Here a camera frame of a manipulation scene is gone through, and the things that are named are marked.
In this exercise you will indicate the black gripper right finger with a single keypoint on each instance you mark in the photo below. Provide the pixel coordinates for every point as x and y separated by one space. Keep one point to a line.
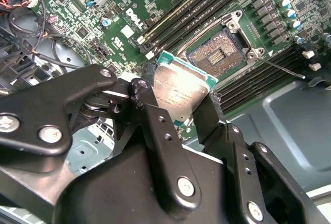
238 151

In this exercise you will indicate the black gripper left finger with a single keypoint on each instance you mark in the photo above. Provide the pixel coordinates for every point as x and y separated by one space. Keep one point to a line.
38 110

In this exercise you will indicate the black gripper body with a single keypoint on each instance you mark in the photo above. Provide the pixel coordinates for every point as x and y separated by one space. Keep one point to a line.
116 195

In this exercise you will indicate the silver CPU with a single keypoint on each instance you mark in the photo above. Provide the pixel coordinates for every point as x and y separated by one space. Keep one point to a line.
181 87

